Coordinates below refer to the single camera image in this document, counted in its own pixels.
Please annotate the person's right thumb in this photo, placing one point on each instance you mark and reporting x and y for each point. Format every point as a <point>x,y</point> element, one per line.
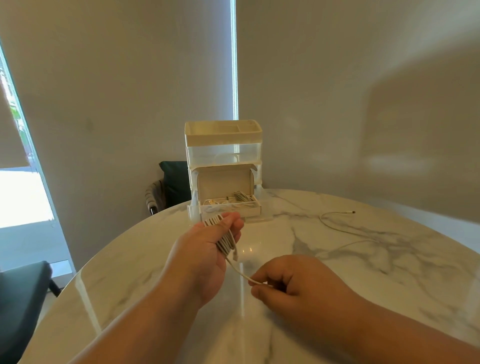
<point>268,298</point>

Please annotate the person's left hand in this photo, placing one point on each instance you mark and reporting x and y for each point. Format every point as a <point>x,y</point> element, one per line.
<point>195,258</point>

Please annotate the dark green cushion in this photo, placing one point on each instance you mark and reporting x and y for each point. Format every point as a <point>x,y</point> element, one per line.
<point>176,183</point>

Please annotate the clear plastic drawer organizer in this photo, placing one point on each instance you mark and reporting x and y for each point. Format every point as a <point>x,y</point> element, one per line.
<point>223,153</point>

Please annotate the open white cardboard box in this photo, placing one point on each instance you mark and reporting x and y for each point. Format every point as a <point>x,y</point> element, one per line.
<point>224,182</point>

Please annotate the narrow window strip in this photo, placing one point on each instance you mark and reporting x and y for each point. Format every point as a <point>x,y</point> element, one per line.
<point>234,60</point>

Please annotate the large glass window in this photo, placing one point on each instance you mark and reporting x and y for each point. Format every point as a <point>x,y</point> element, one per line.
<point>22,202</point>

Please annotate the person's left thumb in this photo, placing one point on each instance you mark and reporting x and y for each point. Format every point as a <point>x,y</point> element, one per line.
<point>225,222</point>

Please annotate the dark padded chair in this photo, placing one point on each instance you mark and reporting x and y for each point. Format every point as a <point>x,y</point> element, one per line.
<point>20,307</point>

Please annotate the person's left forearm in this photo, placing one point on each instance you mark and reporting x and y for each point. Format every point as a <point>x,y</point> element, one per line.
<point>150,330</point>

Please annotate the person's right hand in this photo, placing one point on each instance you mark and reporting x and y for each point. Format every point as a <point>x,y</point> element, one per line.
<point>311,288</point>

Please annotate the person's right forearm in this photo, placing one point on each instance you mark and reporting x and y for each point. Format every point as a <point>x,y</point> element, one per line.
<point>405,337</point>

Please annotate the grey chair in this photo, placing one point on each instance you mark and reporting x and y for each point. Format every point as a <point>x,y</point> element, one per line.
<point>154,195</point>

